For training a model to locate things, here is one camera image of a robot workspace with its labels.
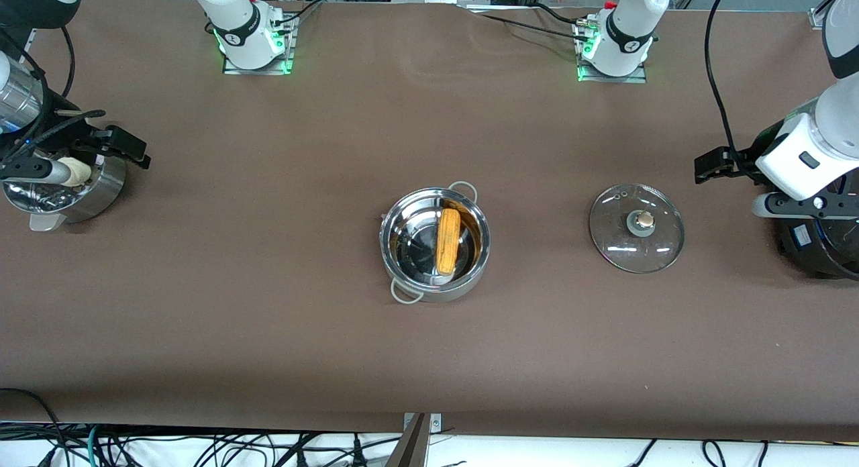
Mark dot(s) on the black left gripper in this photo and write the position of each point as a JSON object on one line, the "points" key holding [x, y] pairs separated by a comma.
{"points": [[737, 165]]}

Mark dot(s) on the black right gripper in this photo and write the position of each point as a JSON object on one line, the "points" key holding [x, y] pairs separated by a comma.
{"points": [[86, 145]]}

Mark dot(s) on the glass lid with gold knob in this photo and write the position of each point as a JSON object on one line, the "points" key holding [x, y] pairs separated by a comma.
{"points": [[637, 249]]}

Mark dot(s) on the yellow corn cob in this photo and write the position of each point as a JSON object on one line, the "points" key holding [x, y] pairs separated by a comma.
{"points": [[447, 242]]}

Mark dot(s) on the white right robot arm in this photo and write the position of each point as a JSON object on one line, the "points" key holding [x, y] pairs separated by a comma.
{"points": [[241, 31]]}

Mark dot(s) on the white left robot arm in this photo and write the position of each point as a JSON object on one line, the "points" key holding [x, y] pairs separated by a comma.
{"points": [[627, 34]]}

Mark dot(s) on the silver metal saucepan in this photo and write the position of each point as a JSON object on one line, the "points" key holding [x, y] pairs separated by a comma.
{"points": [[100, 192]]}

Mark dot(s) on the black round container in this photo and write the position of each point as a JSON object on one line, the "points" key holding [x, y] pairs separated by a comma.
{"points": [[815, 245]]}

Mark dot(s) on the brown table cover sheet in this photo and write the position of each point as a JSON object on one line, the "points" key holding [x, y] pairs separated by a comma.
{"points": [[537, 353]]}

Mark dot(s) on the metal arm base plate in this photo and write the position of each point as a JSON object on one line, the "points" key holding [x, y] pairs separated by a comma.
{"points": [[641, 76], [285, 58]]}

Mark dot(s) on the white corner bracket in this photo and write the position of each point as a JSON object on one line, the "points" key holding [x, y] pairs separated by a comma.
{"points": [[819, 17]]}

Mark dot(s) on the silver table edge bracket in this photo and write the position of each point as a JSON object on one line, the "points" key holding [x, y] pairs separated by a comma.
{"points": [[436, 423]]}

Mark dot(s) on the grey angled post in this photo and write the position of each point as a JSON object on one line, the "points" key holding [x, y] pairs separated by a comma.
{"points": [[411, 447]]}

